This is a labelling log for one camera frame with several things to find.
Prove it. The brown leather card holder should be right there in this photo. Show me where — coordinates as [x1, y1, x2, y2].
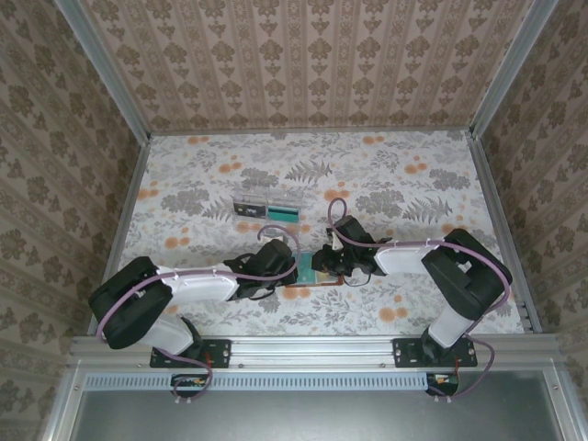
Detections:
[283, 251, 345, 290]

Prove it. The teal card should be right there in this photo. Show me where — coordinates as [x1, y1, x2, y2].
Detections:
[297, 252, 319, 284]
[267, 201, 302, 222]

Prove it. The black vip card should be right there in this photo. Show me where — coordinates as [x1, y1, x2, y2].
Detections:
[232, 200, 268, 220]

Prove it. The clear acrylic card box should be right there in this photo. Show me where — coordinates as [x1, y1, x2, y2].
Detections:
[228, 182, 308, 227]

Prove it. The grey metal panel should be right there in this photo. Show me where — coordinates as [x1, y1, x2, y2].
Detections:
[68, 390, 569, 441]

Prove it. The small controller board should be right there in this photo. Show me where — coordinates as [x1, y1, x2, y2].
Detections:
[172, 374, 209, 399]
[425, 372, 460, 397]

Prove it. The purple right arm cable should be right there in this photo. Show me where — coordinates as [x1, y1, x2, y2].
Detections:
[326, 197, 515, 405]

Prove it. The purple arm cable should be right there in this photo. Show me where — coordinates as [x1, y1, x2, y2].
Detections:
[326, 197, 515, 405]
[95, 224, 302, 405]

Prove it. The aluminium mounting rail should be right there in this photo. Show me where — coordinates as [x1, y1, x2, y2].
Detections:
[68, 334, 564, 369]

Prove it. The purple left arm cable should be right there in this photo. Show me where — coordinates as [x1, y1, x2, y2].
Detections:
[95, 224, 302, 405]

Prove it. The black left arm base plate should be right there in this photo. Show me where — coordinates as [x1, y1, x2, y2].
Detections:
[151, 338, 232, 369]

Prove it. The grey slotted cable duct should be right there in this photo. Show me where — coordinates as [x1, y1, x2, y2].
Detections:
[85, 372, 431, 391]

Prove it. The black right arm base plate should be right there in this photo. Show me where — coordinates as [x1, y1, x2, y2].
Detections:
[392, 337, 479, 368]

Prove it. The thin aluminium table edge rail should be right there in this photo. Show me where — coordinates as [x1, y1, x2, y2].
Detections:
[149, 129, 472, 138]

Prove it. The aluminium side rail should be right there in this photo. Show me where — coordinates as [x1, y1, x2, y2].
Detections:
[466, 132, 546, 334]
[86, 135, 153, 336]

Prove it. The aluminium frame post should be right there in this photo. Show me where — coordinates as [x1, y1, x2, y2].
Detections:
[469, 0, 564, 139]
[53, 0, 153, 141]

